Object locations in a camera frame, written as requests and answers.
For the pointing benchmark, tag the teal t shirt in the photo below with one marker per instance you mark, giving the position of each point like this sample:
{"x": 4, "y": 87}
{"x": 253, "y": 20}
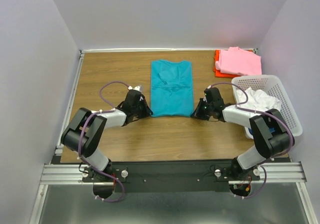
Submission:
{"x": 171, "y": 90}

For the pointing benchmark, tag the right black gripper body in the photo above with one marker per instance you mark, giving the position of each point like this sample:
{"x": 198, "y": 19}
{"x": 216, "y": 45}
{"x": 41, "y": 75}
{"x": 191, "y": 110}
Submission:
{"x": 203, "y": 110}

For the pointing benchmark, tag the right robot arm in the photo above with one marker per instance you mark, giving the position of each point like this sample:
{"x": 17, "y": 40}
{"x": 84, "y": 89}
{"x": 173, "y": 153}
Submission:
{"x": 271, "y": 135}

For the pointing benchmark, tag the orange folded t shirt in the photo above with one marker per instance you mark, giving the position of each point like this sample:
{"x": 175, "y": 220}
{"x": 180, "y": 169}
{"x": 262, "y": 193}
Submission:
{"x": 218, "y": 73}

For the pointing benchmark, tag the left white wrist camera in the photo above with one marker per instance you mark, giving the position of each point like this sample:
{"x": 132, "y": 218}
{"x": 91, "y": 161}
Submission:
{"x": 136, "y": 88}

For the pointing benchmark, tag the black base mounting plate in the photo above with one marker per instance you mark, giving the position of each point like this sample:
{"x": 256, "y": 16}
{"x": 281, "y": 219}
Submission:
{"x": 219, "y": 175}

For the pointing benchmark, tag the white plastic laundry basket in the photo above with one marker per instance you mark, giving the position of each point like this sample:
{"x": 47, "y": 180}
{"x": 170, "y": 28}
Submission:
{"x": 272, "y": 85}

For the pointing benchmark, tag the dark blue t shirt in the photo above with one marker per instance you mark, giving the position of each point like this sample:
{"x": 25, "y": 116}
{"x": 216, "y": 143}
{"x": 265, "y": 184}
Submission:
{"x": 272, "y": 130}

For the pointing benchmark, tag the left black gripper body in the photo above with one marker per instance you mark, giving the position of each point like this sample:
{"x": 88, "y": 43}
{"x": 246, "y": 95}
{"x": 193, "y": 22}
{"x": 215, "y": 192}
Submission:
{"x": 141, "y": 110}

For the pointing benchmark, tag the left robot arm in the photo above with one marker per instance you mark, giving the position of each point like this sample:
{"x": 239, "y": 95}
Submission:
{"x": 84, "y": 132}

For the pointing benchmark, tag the pink folded t shirt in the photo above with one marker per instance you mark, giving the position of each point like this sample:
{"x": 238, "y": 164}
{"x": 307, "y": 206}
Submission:
{"x": 240, "y": 62}

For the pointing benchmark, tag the white t shirt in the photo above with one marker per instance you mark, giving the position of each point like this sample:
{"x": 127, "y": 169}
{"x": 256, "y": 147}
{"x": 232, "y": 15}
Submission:
{"x": 259, "y": 100}

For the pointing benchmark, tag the aluminium frame rail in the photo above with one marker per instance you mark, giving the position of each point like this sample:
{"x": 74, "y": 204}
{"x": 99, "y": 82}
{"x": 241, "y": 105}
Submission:
{"x": 61, "y": 174}

